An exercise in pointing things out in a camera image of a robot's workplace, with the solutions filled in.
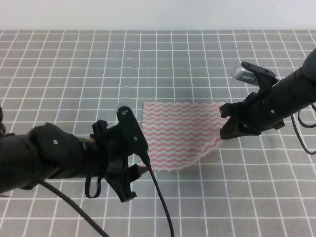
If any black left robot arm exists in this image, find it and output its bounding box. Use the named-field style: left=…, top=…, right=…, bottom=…
left=0, top=106, right=150, bottom=202

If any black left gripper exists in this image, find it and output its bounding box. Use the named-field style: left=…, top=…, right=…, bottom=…
left=84, top=120, right=148, bottom=203

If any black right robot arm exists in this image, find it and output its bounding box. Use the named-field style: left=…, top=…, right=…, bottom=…
left=220, top=51, right=316, bottom=140

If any black right camera cable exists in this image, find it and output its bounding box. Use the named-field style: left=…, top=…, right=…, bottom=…
left=290, top=103, right=316, bottom=156

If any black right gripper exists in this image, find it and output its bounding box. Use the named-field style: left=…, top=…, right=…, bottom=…
left=219, top=93, right=285, bottom=140

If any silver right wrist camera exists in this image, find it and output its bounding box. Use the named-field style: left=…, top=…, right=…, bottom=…
left=231, top=61, right=259, bottom=86

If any black left camera cable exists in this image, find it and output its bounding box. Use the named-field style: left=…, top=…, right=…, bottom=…
left=39, top=148, right=176, bottom=237

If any black camera cable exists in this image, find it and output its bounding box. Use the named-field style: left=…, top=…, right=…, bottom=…
left=290, top=103, right=316, bottom=156
left=39, top=148, right=176, bottom=237

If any pink white wavy towel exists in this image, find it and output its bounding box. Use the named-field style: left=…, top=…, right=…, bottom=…
left=142, top=102, right=227, bottom=171

